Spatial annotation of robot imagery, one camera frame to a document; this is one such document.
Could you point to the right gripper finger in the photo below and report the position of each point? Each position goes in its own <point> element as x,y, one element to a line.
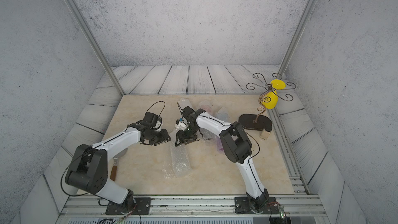
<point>179,138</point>
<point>187,141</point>

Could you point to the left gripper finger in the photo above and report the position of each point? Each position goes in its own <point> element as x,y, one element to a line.
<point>156,142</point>
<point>166,136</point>

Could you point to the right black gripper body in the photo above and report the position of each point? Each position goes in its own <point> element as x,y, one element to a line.
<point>189,133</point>

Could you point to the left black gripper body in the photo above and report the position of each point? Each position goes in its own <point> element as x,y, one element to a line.
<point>157,136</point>

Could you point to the clear glass vase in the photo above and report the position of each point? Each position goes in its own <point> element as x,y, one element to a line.
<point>180,160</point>

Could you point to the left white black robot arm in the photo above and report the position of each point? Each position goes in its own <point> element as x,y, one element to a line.
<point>88,170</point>

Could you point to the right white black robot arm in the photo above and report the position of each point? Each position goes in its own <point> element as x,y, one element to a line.
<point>236,146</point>

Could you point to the pink bubble wrapped vase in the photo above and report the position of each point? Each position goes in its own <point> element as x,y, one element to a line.
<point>207,106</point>

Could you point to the clear bubble wrapped vase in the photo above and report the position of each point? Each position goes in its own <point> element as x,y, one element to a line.
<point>182,104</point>

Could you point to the small bottle black cap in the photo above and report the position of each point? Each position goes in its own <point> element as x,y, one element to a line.
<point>266,132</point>

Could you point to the yellow plastic wine glass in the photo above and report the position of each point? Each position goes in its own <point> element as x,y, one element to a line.
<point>270,98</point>

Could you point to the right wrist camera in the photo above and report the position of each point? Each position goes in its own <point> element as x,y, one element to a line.
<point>180,124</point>

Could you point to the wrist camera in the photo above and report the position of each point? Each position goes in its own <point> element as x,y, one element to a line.
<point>180,124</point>
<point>152,121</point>

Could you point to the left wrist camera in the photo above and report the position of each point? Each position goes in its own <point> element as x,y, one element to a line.
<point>152,121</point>

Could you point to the metal scraper wooden handle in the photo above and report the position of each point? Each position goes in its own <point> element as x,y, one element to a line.
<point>116,159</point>

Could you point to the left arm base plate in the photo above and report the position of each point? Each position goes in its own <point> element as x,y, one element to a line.
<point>138,206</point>

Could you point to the black wire glass stand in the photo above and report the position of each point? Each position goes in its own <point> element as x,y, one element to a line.
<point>259,121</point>

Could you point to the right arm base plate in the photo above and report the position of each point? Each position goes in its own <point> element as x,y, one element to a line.
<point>248,205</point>

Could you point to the aluminium rail frame front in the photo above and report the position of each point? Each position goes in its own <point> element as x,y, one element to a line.
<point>299,208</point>

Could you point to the left aluminium corner post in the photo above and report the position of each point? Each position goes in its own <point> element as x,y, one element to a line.
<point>77,14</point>

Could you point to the aluminium corner post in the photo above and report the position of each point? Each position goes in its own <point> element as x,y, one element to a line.
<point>77,14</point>
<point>305,16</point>

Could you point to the right aluminium corner post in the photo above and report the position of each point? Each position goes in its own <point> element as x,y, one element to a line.
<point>305,16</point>

